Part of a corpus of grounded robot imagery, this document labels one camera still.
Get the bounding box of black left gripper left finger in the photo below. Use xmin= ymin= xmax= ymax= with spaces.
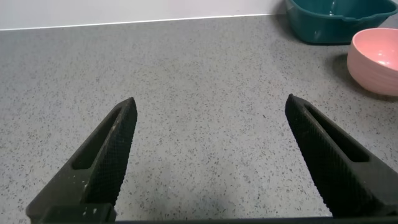
xmin=25 ymin=96 xmax=138 ymax=224

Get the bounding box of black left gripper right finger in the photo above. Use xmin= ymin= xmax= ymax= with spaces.
xmin=284 ymin=93 xmax=398 ymax=218

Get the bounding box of pink plastic bowl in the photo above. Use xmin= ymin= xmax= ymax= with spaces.
xmin=346 ymin=27 xmax=398 ymax=97

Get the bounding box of teal plastic square basin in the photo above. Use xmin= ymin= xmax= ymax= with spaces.
xmin=285 ymin=0 xmax=398 ymax=45

